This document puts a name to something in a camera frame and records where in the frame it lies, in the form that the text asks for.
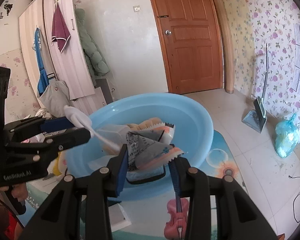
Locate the blue plastic garbage bag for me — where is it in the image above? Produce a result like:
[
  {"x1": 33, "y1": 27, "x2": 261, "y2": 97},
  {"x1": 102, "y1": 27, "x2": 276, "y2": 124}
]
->
[{"x1": 275, "y1": 113, "x2": 299, "y2": 158}]

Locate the grey hanging bag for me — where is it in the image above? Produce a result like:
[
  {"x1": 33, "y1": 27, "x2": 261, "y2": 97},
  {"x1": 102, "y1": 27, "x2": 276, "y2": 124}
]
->
[{"x1": 37, "y1": 78, "x2": 70, "y2": 118}]

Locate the brown wooden door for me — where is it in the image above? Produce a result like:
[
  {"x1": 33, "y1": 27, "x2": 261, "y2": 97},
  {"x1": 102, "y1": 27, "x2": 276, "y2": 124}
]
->
[{"x1": 151, "y1": 0, "x2": 223, "y2": 94}]

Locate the white wardrobe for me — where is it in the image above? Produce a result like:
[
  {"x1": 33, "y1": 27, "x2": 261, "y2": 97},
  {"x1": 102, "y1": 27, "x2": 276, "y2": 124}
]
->
[{"x1": 19, "y1": 0, "x2": 113, "y2": 115}]

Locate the white plastic hook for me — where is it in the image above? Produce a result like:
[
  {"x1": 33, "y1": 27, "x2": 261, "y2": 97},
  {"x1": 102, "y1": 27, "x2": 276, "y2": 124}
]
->
[{"x1": 64, "y1": 105, "x2": 121, "y2": 152}]

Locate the white power adapter plug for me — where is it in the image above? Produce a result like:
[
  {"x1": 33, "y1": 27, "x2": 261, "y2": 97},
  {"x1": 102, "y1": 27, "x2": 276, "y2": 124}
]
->
[{"x1": 109, "y1": 204, "x2": 131, "y2": 232}]

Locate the green padded quilt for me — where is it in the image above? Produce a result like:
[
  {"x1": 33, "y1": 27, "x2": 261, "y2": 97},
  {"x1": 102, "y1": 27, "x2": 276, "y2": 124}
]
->
[{"x1": 75, "y1": 8, "x2": 110, "y2": 88}]

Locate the grey dustpan with broom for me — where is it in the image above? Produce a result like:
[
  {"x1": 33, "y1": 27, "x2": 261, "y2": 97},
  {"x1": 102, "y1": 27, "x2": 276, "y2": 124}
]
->
[{"x1": 242, "y1": 44, "x2": 269, "y2": 133}]

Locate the translucent plastic storage box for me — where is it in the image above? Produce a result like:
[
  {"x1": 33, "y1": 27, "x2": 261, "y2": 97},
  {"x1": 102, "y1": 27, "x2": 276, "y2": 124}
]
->
[{"x1": 96, "y1": 124, "x2": 130, "y2": 155}]

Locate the white plush toy yellow hood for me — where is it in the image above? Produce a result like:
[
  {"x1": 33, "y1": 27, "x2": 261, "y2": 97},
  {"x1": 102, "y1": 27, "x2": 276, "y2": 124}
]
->
[{"x1": 51, "y1": 151, "x2": 68, "y2": 177}]

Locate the maroon hanging towel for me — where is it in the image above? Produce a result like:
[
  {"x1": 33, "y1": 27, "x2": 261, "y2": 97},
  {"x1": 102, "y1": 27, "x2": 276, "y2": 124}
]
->
[{"x1": 51, "y1": 3, "x2": 71, "y2": 53}]

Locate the light blue plastic basin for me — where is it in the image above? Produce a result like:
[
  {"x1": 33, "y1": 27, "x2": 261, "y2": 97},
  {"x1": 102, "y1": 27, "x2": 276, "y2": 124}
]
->
[{"x1": 65, "y1": 93, "x2": 215, "y2": 202}]

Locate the printed foil sachet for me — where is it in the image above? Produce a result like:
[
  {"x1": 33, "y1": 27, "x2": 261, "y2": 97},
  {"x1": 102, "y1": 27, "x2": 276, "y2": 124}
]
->
[{"x1": 126, "y1": 122, "x2": 184, "y2": 172}]

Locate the person's left hand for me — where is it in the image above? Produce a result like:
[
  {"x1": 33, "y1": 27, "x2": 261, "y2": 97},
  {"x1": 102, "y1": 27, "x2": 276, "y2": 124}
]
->
[{"x1": 0, "y1": 183, "x2": 28, "y2": 202}]

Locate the tissue pack labelled face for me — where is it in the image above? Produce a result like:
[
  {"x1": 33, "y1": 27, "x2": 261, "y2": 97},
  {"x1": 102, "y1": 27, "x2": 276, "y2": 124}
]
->
[{"x1": 126, "y1": 117, "x2": 162, "y2": 131}]

